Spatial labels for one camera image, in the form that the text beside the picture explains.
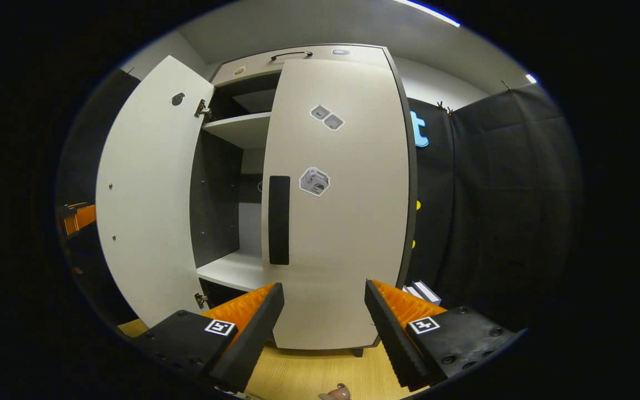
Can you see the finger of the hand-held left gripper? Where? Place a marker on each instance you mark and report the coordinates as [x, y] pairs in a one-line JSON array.
[[81, 216]]

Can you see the white cabinet door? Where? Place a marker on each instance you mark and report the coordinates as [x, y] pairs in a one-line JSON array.
[[353, 233], [148, 194]]

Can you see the white cabinet shelf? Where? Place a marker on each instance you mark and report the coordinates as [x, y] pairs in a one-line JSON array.
[[242, 130]]

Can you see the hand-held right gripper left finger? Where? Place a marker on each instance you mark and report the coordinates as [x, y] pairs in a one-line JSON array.
[[259, 333]]

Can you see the small ceiling light panel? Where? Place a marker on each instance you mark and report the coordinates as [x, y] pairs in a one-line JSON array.
[[531, 78]]

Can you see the metal door hinge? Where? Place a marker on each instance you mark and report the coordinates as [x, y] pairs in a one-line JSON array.
[[201, 300], [203, 110]]

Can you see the beige cabinet drawer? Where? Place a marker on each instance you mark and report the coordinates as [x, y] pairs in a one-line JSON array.
[[259, 64]]

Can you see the white flat box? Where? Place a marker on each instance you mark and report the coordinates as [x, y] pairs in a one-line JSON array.
[[411, 291], [426, 290]]

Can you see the black backdrop cloth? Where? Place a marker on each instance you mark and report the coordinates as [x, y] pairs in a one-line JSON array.
[[498, 194], [84, 166]]

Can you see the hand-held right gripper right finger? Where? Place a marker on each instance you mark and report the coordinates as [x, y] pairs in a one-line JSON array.
[[389, 339]]

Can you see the white and grey cabinet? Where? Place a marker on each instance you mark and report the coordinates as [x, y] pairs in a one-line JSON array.
[[214, 194]]

